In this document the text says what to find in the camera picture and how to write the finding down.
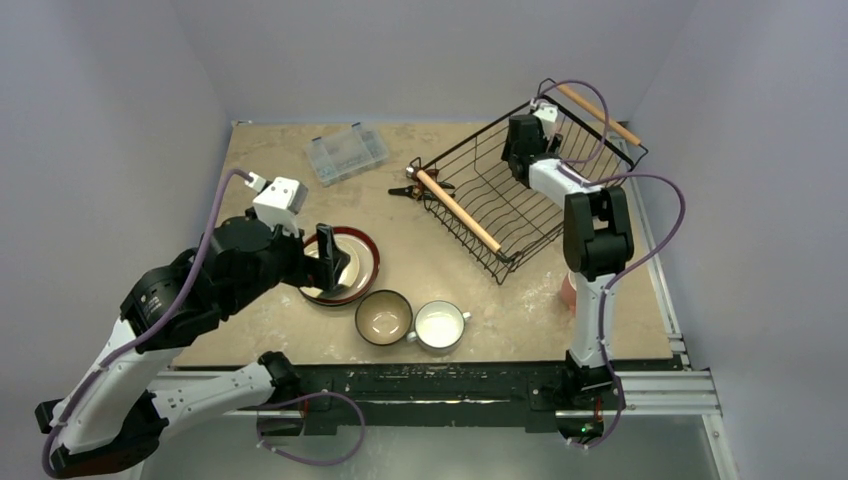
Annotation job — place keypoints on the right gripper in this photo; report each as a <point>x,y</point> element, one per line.
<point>520,156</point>

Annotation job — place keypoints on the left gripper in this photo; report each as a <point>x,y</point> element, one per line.
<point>308,270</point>

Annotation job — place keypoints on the salmon pink mug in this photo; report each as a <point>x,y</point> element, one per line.
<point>568,292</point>

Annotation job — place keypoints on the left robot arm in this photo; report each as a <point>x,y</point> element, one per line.
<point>112,420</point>

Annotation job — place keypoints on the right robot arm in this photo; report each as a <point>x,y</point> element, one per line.
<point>597,245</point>

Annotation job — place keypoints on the beige round plate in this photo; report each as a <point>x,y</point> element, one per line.
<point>354,277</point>

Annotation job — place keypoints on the red black lacquer plate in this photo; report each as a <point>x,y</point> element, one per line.
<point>375,256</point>

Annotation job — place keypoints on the brown bowl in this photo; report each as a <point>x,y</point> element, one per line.
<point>383,317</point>

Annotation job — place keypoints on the clear plastic organizer box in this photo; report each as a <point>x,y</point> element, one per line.
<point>345,154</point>

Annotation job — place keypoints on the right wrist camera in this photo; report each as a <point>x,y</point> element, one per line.
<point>547,113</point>

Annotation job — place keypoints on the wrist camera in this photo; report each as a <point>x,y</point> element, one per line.
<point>547,113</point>
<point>278,202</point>

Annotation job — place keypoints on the black wire dish rack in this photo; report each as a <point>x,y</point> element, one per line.
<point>499,221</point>

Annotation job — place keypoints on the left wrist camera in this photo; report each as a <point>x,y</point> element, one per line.
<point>278,202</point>

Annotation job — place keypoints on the white two-handled soup cup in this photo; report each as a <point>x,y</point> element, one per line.
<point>438,326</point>

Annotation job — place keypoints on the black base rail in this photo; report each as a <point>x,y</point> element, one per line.
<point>526,395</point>

